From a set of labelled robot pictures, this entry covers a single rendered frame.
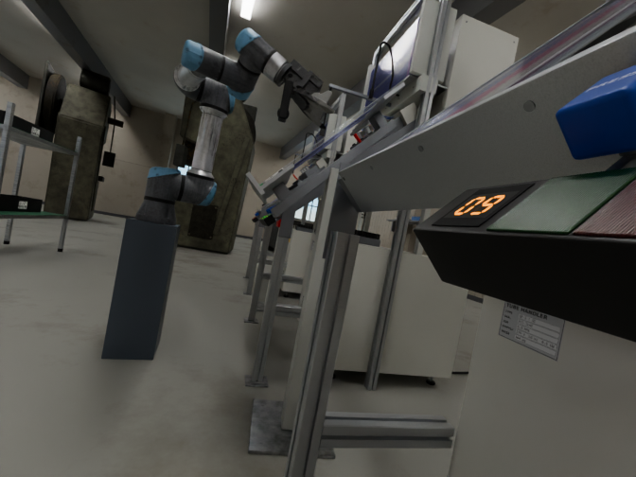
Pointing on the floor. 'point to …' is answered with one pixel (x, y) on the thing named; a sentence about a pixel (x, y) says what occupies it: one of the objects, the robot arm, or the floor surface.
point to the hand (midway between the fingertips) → (328, 123)
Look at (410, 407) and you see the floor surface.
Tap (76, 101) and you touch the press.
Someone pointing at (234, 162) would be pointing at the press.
